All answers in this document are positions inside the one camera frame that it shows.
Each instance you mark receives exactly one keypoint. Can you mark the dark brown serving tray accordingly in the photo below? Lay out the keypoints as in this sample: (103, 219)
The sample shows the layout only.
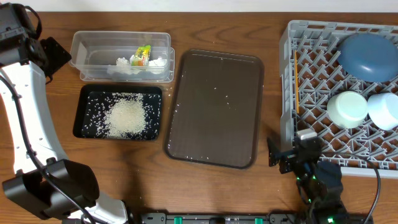
(216, 109)

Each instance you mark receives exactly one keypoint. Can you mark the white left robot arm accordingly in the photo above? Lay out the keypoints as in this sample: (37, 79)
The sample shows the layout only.
(46, 183)

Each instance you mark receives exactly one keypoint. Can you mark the mint green bowl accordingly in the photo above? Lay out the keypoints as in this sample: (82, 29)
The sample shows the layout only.
(347, 109)

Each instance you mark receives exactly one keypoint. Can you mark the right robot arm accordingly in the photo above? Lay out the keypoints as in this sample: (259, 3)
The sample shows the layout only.
(319, 183)

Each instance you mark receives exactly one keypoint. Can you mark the grey dishwasher rack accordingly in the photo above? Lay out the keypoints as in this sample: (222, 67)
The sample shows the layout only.
(320, 77)

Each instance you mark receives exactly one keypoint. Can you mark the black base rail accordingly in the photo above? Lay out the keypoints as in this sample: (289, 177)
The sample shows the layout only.
(273, 218)

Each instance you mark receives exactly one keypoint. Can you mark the white tissue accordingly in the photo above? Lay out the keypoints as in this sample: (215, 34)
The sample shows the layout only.
(123, 66)

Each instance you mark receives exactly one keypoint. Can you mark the clear plastic bin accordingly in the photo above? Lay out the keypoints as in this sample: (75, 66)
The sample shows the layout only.
(94, 51)

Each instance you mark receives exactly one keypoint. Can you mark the wooden chopstick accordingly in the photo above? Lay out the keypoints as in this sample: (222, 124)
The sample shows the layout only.
(296, 84)

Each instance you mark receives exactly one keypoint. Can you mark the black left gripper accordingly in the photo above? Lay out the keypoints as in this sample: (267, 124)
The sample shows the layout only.
(55, 53)

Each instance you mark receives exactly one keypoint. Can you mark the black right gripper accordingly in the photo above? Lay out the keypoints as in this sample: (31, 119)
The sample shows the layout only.
(289, 157)

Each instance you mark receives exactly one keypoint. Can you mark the black waste tray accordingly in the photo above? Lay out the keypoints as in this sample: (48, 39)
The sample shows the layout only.
(87, 89)

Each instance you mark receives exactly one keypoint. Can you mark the yellow green snack wrapper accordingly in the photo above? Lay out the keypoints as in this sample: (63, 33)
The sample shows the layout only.
(141, 57)

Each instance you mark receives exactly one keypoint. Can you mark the light blue bowl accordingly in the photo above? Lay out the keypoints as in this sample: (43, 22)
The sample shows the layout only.
(382, 109)

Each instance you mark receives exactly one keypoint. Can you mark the pile of rice grains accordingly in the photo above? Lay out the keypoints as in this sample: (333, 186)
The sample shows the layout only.
(134, 116)

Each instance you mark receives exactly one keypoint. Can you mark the dark blue plate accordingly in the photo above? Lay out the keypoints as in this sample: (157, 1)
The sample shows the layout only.
(369, 57)

